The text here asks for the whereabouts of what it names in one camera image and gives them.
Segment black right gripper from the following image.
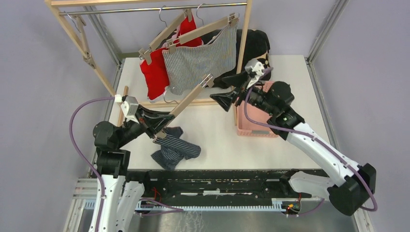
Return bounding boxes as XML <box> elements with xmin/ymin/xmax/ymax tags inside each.
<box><xmin>210</xmin><ymin>69</ymin><xmax>277</xmax><ymax>116</ymax></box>

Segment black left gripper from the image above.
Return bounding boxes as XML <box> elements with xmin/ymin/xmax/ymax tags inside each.
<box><xmin>117</xmin><ymin>102</ymin><xmax>174</xmax><ymax>146</ymax></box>

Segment wooden hanger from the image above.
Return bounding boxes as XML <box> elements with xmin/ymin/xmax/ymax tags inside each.
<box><xmin>153</xmin><ymin>72</ymin><xmax>215</xmax><ymax>140</ymax></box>
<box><xmin>168</xmin><ymin>13</ymin><xmax>239</xmax><ymax>53</ymax></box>
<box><xmin>138</xmin><ymin>5</ymin><xmax>193</xmax><ymax>65</ymax></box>

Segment navy striped underwear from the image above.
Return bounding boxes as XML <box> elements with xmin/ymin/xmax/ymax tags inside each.
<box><xmin>151</xmin><ymin>127</ymin><xmax>202</xmax><ymax>171</ymax></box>

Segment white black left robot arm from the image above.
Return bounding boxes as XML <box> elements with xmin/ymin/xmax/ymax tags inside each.
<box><xmin>89</xmin><ymin>103</ymin><xmax>175</xmax><ymax>232</ymax></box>

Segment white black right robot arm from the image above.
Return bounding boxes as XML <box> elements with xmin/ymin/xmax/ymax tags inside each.
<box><xmin>210</xmin><ymin>72</ymin><xmax>378</xmax><ymax>216</ymax></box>

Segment grey striped underwear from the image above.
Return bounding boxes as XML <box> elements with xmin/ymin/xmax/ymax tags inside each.
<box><xmin>162</xmin><ymin>25</ymin><xmax>237</xmax><ymax>95</ymax></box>

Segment pink plastic basket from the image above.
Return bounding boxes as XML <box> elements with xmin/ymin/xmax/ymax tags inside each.
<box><xmin>236</xmin><ymin>101</ymin><xmax>277</xmax><ymax>138</ymax></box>

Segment metal hanging rod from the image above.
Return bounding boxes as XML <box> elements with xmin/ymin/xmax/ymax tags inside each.
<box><xmin>59</xmin><ymin>2</ymin><xmax>248</xmax><ymax>16</ymax></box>

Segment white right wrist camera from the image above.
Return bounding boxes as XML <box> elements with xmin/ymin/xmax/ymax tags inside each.
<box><xmin>245</xmin><ymin>59</ymin><xmax>265</xmax><ymax>89</ymax></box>

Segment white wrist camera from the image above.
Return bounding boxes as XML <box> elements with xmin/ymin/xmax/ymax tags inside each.
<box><xmin>115</xmin><ymin>94</ymin><xmax>139</xmax><ymax>123</ymax></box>
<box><xmin>245</xmin><ymin>59</ymin><xmax>265</xmax><ymax>89</ymax></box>

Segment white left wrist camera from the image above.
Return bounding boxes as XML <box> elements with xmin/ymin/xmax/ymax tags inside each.
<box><xmin>115</xmin><ymin>94</ymin><xmax>139</xmax><ymax>123</ymax></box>

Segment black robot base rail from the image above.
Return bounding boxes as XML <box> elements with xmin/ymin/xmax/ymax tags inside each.
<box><xmin>125</xmin><ymin>170</ymin><xmax>309</xmax><ymax>207</ymax></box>

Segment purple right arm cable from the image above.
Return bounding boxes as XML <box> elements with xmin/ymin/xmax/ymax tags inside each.
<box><xmin>243</xmin><ymin>66</ymin><xmax>379</xmax><ymax>213</ymax></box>

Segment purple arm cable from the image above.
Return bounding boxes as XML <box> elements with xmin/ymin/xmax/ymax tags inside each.
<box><xmin>243</xmin><ymin>66</ymin><xmax>379</xmax><ymax>213</ymax></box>
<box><xmin>70</xmin><ymin>96</ymin><xmax>124</xmax><ymax>232</ymax></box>

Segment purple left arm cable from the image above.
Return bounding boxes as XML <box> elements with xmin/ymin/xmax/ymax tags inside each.
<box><xmin>70</xmin><ymin>96</ymin><xmax>124</xmax><ymax>232</ymax></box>

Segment white slotted cable duct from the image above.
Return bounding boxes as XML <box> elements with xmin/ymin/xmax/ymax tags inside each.
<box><xmin>83</xmin><ymin>198</ymin><xmax>302</xmax><ymax>213</ymax></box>

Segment wooden clothes rack frame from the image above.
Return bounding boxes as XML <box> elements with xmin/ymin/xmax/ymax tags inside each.
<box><xmin>44</xmin><ymin>0</ymin><xmax>253</xmax><ymax>108</ymax></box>

